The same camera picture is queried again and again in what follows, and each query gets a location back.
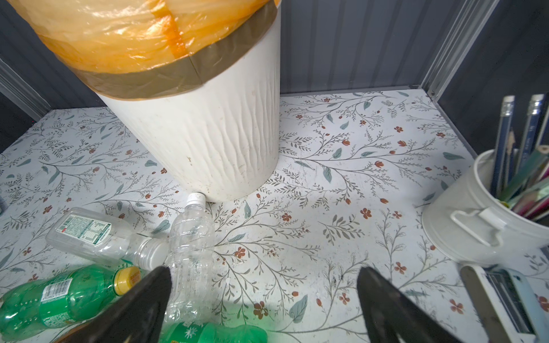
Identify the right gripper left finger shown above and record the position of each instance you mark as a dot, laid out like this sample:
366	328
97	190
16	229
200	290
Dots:
137	317

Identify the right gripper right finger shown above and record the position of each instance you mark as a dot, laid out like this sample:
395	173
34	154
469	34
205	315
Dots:
391	317

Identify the white ribbed trash bin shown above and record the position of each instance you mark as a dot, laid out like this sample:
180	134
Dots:
221	139

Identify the orange bin liner bag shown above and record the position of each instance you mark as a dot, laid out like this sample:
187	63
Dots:
137	50

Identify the green bottle white cap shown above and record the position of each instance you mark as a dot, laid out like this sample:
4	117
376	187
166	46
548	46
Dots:
213	333

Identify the green bottle yellow cap upper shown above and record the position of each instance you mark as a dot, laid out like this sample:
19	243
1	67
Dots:
70	297

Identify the tall clear ribbed bottle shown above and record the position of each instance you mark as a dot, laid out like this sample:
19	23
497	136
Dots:
191	242

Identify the square clear bottle green label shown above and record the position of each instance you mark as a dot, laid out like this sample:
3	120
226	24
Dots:
106	240

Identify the white pencil cup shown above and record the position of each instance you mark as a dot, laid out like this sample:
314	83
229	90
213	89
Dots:
467	224

